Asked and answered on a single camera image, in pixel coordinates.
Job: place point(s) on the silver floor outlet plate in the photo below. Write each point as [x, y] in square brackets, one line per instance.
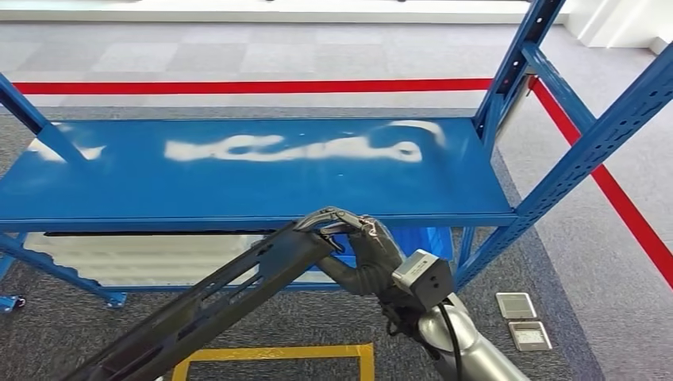
[530, 336]
[516, 305]

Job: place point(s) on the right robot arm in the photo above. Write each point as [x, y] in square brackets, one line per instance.
[483, 357]

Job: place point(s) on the black perforated panel part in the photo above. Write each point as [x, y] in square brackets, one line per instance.
[284, 257]

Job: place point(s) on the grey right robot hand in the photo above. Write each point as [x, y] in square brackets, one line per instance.
[376, 257]

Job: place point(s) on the blue plastic bin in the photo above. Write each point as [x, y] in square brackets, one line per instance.
[426, 244]

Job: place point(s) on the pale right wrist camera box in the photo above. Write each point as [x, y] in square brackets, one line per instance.
[420, 276]

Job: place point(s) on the blue metal shelf rack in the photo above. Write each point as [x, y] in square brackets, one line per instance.
[315, 184]
[8, 303]

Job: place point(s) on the red floor tape strip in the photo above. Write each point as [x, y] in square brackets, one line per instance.
[210, 86]
[620, 202]

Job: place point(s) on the long black trim strip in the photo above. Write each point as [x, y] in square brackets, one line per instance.
[158, 233]

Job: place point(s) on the white plastic tray stack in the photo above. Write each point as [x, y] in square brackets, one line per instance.
[131, 257]

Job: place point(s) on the yellow floor tape square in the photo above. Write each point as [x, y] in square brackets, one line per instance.
[289, 351]

